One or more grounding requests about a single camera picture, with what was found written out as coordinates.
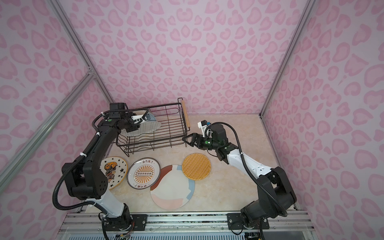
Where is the black wire dish rack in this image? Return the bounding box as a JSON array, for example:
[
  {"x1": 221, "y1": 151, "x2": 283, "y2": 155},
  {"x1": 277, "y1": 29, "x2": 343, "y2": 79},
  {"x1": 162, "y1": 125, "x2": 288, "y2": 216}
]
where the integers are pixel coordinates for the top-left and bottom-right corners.
[{"x1": 116, "y1": 98, "x2": 190, "y2": 156}]

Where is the white grid pattern plate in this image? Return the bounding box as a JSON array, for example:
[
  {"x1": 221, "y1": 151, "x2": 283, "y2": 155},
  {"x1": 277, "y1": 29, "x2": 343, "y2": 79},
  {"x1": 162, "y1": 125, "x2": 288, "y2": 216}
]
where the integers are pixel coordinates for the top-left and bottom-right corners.
[{"x1": 121, "y1": 121, "x2": 162, "y2": 137}]

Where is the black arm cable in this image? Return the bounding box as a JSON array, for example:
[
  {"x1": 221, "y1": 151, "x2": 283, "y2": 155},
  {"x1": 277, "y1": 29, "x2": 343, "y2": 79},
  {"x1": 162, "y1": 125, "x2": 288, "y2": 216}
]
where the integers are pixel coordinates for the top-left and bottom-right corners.
[
  {"x1": 52, "y1": 107, "x2": 150, "y2": 240},
  {"x1": 209, "y1": 121, "x2": 289, "y2": 240}
]

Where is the large pastel colour-block plate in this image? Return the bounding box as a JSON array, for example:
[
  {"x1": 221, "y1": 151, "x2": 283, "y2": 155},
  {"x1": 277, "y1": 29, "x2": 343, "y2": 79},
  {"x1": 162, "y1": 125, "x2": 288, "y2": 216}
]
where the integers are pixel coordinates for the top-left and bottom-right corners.
[{"x1": 150, "y1": 165, "x2": 195, "y2": 210}]

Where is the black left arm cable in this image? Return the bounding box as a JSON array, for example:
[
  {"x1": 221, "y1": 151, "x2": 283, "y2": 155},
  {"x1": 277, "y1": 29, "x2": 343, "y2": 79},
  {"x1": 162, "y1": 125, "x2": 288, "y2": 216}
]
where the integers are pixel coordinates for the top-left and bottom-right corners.
[{"x1": 52, "y1": 107, "x2": 150, "y2": 240}]

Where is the tan woven bamboo tray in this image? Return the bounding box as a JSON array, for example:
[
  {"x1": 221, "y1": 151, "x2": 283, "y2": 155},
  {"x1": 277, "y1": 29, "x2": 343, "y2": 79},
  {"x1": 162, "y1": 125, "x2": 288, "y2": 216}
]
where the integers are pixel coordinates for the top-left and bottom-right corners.
[{"x1": 182, "y1": 153, "x2": 212, "y2": 181}]

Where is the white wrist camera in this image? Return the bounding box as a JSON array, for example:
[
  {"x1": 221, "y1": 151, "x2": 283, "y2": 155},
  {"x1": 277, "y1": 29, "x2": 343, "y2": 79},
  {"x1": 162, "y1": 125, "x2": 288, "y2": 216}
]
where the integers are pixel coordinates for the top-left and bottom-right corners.
[
  {"x1": 198, "y1": 120, "x2": 211, "y2": 138},
  {"x1": 131, "y1": 115, "x2": 151, "y2": 124}
]

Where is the orange sunburst green-rim plate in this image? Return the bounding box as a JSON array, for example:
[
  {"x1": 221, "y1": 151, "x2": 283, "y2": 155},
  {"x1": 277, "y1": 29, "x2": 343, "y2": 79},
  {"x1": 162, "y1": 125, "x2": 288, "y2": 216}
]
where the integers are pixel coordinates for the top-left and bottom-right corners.
[{"x1": 127, "y1": 158, "x2": 161, "y2": 190}]

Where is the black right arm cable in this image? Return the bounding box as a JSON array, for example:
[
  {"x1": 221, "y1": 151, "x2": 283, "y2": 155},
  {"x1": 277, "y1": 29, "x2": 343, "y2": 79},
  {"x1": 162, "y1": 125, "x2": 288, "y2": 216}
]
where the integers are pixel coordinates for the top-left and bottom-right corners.
[{"x1": 209, "y1": 121, "x2": 289, "y2": 240}]

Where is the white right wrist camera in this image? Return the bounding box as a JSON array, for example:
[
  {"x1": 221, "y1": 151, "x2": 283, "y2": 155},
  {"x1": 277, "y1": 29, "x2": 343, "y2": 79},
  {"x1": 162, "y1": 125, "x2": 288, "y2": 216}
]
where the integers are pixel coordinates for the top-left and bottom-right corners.
[{"x1": 198, "y1": 120, "x2": 211, "y2": 138}]

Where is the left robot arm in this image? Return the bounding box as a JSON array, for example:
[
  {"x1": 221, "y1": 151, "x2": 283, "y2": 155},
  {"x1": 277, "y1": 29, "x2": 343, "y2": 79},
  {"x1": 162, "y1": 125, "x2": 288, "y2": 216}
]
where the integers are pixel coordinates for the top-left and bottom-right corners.
[{"x1": 52, "y1": 103, "x2": 142, "y2": 232}]

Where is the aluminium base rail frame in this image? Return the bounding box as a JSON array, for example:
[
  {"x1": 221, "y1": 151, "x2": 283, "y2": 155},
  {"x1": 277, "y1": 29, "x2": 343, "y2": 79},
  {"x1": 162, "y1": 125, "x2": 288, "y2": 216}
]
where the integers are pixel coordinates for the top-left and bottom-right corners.
[{"x1": 55, "y1": 209, "x2": 319, "y2": 240}]

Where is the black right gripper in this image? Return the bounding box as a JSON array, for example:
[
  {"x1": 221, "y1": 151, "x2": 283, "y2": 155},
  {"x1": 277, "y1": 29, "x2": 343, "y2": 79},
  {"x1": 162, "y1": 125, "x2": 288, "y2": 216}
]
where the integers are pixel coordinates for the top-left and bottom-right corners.
[{"x1": 183, "y1": 133, "x2": 220, "y2": 151}]

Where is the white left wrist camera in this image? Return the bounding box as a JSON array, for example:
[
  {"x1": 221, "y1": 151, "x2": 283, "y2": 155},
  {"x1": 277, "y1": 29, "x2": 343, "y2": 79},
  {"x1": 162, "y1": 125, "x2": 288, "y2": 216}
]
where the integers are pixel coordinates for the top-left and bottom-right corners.
[{"x1": 131, "y1": 115, "x2": 151, "y2": 124}]

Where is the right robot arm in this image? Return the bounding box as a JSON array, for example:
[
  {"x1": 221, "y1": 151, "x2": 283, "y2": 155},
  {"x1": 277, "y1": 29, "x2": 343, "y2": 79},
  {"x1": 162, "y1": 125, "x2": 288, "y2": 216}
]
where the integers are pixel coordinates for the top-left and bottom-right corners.
[{"x1": 182, "y1": 121, "x2": 297, "y2": 229}]

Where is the star pattern character plate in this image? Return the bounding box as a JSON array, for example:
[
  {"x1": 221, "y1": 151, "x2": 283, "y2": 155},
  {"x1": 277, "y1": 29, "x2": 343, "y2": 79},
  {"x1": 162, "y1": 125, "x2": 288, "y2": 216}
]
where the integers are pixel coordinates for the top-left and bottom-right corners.
[{"x1": 100, "y1": 157, "x2": 128, "y2": 190}]

